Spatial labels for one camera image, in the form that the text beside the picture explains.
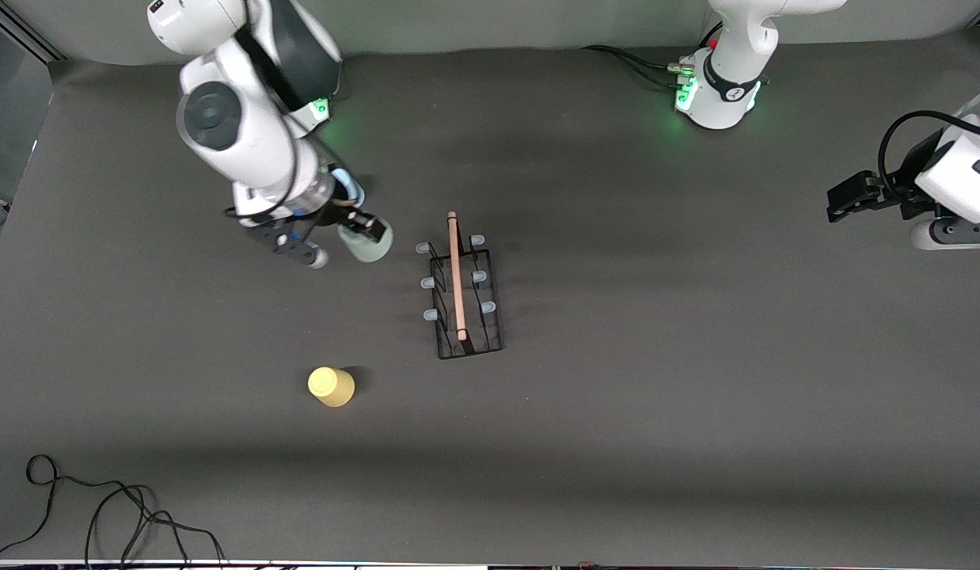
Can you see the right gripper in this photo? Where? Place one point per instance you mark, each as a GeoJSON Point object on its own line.
{"type": "Point", "coordinates": [339, 214]}

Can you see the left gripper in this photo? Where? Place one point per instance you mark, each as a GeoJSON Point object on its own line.
{"type": "Point", "coordinates": [904, 189]}

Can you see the pale green plastic cup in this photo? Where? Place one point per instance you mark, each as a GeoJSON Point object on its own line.
{"type": "Point", "coordinates": [371, 249]}

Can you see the yellow plastic cup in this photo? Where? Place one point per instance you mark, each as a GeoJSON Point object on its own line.
{"type": "Point", "coordinates": [330, 386]}

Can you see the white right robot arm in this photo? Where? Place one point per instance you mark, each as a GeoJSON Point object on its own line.
{"type": "Point", "coordinates": [244, 134]}

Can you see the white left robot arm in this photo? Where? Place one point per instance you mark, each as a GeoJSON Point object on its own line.
{"type": "Point", "coordinates": [727, 71]}

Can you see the light blue plastic cup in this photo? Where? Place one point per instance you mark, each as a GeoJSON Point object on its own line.
{"type": "Point", "coordinates": [357, 190]}

